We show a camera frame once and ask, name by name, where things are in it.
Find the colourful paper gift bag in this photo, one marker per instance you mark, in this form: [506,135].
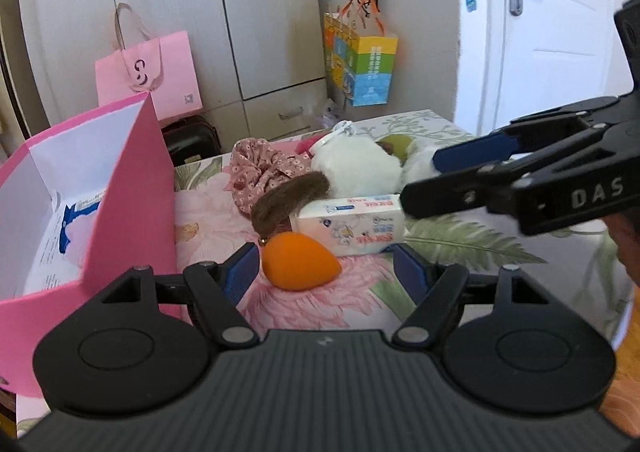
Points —
[359,53]

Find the floral table cloth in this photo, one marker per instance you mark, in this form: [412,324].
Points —
[520,371]

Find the pink fuzzy scrunchie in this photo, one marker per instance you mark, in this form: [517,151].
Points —
[304,146]

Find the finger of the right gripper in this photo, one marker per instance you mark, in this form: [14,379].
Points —
[475,151]
[449,193]

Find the white plush toy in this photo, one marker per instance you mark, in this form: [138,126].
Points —
[355,165]

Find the printed paper sheet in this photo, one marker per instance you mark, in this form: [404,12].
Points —
[50,268]

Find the orange makeup sponge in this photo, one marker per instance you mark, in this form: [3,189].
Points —
[295,262]

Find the white door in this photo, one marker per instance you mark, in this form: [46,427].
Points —
[555,53]

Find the white mesh bath pouf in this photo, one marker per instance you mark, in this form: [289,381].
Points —
[419,164]

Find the green powder puff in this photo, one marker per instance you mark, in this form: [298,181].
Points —
[397,145]

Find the pink floral scrunchie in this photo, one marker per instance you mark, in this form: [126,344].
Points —
[257,167]

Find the white tissue pack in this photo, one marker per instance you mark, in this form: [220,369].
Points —
[353,226]

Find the grey wooden wardrobe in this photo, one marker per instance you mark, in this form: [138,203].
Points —
[258,62]

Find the black suitcase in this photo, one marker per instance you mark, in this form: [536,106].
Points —
[191,139]

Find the pink cardboard box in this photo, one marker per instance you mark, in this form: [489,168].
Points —
[117,148]

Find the pink paper shopping bag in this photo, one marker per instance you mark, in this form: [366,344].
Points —
[160,66]

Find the brown fuzzy scrunchie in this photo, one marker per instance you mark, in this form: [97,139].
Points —
[273,209]

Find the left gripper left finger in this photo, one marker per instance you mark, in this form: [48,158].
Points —
[215,291]

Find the blue wet wipes pack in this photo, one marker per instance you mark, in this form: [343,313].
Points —
[76,227]

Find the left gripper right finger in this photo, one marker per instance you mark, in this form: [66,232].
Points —
[436,290]

